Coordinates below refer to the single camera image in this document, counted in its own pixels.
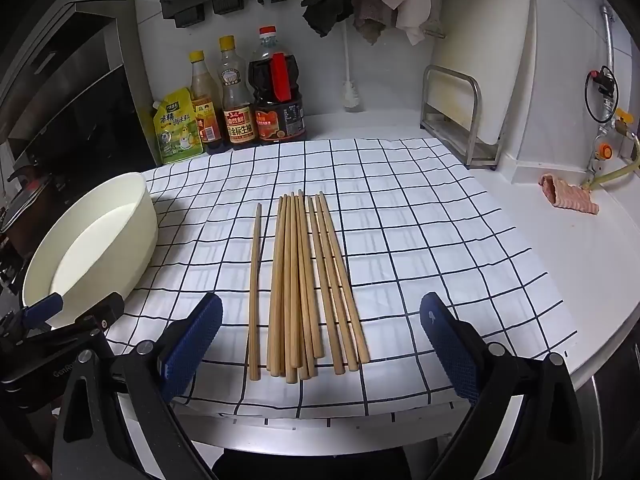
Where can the grey gas pipe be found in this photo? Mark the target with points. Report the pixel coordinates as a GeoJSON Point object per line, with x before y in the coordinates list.
{"type": "Point", "coordinates": [609, 50]}

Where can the clear sauce bottle yellow cap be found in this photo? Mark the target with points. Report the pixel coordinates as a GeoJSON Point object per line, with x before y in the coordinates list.
{"type": "Point", "coordinates": [237, 105]}

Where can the orange knob gas valve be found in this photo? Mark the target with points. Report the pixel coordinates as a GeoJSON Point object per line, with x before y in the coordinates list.
{"type": "Point", "coordinates": [606, 151]}

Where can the pink hanging cloth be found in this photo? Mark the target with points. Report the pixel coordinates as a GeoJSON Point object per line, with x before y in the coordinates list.
{"type": "Point", "coordinates": [409, 5]}

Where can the brown hanging cloth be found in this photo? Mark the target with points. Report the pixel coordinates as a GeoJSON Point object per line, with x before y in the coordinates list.
{"type": "Point", "coordinates": [367, 7]}

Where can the wooden chopstick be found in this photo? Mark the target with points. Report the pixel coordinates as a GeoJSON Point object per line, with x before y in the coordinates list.
{"type": "Point", "coordinates": [255, 290]}

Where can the large soy sauce bottle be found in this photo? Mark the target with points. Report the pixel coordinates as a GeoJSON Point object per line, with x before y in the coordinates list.
{"type": "Point", "coordinates": [277, 105]}

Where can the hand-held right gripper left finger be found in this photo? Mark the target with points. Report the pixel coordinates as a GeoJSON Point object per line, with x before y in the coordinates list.
{"type": "Point", "coordinates": [192, 347]}

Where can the white round basin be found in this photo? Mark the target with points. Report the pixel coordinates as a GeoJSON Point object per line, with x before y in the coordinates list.
{"type": "Point", "coordinates": [95, 255]}

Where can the brown vinegar bottle yellow cap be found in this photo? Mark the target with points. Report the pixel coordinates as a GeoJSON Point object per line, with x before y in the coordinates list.
{"type": "Point", "coordinates": [205, 110]}

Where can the pile of wooden chopsticks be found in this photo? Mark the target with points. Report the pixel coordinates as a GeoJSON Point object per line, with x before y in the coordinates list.
{"type": "Point", "coordinates": [300, 300]}

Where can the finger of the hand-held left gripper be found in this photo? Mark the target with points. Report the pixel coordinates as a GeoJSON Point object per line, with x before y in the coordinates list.
{"type": "Point", "coordinates": [44, 307]}
{"type": "Point", "coordinates": [102, 316]}

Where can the metal cutting board stand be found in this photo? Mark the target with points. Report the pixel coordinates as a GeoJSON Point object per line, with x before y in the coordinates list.
{"type": "Point", "coordinates": [475, 130]}

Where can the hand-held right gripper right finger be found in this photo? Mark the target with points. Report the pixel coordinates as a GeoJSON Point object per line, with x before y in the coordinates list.
{"type": "Point", "coordinates": [450, 347]}

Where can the dark pot with lid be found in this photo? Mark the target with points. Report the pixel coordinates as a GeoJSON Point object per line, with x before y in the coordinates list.
{"type": "Point", "coordinates": [25, 205]}

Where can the black range hood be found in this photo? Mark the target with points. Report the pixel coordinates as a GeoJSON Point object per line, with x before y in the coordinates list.
{"type": "Point", "coordinates": [75, 100]}

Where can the white black checked cloth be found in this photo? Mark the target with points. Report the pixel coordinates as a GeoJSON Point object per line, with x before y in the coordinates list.
{"type": "Point", "coordinates": [425, 260]}

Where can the dark hanging cloth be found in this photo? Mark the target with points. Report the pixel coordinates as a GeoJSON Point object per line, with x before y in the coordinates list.
{"type": "Point", "coordinates": [325, 7]}

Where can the yellow seasoning pouch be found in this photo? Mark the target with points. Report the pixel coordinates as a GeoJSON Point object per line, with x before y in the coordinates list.
{"type": "Point", "coordinates": [176, 127]}

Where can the pink rag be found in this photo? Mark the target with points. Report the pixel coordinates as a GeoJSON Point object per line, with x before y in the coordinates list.
{"type": "Point", "coordinates": [567, 194]}

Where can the white cutting board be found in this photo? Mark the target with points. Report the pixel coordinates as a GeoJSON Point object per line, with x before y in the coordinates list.
{"type": "Point", "coordinates": [485, 50]}

